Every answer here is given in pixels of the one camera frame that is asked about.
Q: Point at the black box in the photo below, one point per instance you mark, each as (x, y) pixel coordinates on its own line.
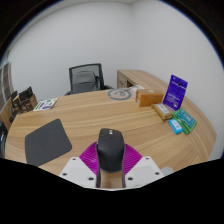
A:
(26, 93)

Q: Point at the black padded chair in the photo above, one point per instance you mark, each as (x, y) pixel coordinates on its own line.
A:
(2, 138)

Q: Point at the green flat box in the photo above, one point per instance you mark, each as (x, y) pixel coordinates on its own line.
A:
(186, 119)

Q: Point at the round grey desk grommet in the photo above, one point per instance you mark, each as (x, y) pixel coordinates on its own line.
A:
(167, 171)

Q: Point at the dark brown printed box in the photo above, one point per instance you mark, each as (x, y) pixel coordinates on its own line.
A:
(29, 103)

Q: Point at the small brown box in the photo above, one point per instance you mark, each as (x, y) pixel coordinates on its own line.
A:
(16, 104)

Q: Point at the brown cardboard box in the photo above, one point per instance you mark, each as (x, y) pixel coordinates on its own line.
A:
(149, 98)

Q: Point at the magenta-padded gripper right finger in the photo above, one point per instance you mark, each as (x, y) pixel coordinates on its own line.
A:
(133, 160)

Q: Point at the wooden side desk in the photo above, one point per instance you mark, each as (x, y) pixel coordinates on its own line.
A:
(140, 77)

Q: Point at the round grey disc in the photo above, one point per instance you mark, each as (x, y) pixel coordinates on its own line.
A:
(119, 94)

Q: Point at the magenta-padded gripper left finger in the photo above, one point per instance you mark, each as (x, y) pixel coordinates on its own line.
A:
(87, 160)

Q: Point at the wooden shelf unit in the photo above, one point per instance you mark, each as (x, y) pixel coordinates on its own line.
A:
(6, 83)

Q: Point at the purple upright package card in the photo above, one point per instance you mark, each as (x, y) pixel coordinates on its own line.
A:
(175, 93)

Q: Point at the dark grey computer mouse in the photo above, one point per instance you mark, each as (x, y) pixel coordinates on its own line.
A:
(110, 150)

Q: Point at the small blue box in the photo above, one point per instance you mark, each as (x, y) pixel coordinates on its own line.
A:
(175, 126)

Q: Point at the black mesh office chair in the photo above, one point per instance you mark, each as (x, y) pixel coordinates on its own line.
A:
(85, 80)

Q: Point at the dark grey mouse pad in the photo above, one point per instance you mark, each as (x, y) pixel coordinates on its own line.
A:
(47, 142)

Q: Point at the white green purple leaflet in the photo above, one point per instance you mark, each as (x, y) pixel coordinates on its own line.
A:
(45, 104)

